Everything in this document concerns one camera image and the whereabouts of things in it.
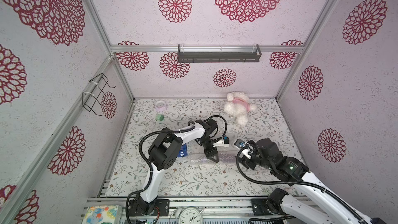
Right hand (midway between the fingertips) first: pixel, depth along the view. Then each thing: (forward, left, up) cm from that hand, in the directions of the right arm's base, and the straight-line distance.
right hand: (239, 148), depth 75 cm
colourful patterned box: (-27, +58, -10) cm, 65 cm away
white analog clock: (-27, +23, -13) cm, 37 cm away
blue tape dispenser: (+4, +29, -11) cm, 31 cm away
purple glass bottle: (+1, +7, -12) cm, 14 cm away
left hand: (+2, +11, -15) cm, 19 cm away
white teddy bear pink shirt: (+35, -5, -9) cm, 36 cm away
